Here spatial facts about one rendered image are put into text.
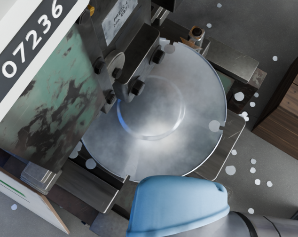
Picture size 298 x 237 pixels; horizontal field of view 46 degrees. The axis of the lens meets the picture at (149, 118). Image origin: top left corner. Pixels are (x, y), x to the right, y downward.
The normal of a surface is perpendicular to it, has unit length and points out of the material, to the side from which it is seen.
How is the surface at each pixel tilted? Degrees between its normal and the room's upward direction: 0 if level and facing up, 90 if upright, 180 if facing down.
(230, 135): 0
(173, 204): 12
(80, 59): 90
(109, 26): 90
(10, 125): 90
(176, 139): 3
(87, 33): 90
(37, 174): 0
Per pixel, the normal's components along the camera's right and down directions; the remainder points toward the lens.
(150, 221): -0.57, -0.33
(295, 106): -0.01, -0.28
